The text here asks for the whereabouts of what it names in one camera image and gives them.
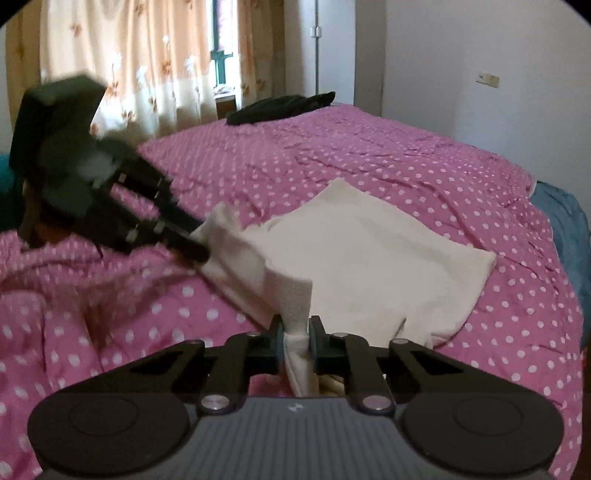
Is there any green framed window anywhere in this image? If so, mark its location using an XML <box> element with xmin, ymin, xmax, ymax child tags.
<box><xmin>210</xmin><ymin>0</ymin><xmax>239</xmax><ymax>93</ymax></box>

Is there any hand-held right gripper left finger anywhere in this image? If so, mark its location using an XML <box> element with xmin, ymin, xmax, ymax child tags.
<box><xmin>109</xmin><ymin>315</ymin><xmax>284</xmax><ymax>414</ymax></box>

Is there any narrow floral beige curtain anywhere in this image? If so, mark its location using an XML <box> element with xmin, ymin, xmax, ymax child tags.
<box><xmin>235</xmin><ymin>0</ymin><xmax>279</xmax><ymax>112</ymax></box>

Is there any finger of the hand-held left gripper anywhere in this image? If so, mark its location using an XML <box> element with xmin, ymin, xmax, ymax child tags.
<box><xmin>108</xmin><ymin>141</ymin><xmax>205</xmax><ymax>235</ymax></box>
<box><xmin>92</xmin><ymin>217</ymin><xmax>211</xmax><ymax>267</ymax></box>

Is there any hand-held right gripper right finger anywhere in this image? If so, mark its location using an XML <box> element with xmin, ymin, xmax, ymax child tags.
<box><xmin>308</xmin><ymin>315</ymin><xmax>468</xmax><ymax>414</ymax></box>

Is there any black garment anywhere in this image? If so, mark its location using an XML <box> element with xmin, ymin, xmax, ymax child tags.
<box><xmin>225</xmin><ymin>91</ymin><xmax>336</xmax><ymax>125</ymax></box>

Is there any wide floral beige curtain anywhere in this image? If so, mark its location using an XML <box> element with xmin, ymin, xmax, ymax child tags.
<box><xmin>7</xmin><ymin>0</ymin><xmax>219</xmax><ymax>139</ymax></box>

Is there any teal cloth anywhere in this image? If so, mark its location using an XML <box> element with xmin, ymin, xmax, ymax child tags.
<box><xmin>0</xmin><ymin>154</ymin><xmax>26</xmax><ymax>232</ymax></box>

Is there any pink polka dot blanket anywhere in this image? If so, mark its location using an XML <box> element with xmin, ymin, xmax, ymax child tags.
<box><xmin>0</xmin><ymin>102</ymin><xmax>583</xmax><ymax>480</ymax></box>

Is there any blue bed sheet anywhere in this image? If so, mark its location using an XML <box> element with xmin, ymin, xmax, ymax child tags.
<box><xmin>530</xmin><ymin>181</ymin><xmax>591</xmax><ymax>363</ymax></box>

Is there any white cloth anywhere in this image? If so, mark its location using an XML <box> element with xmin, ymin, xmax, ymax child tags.
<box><xmin>189</xmin><ymin>178</ymin><xmax>498</xmax><ymax>398</ymax></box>

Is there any white wall pipe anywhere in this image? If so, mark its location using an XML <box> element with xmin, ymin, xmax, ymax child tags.
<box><xmin>309</xmin><ymin>0</ymin><xmax>323</xmax><ymax>96</ymax></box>

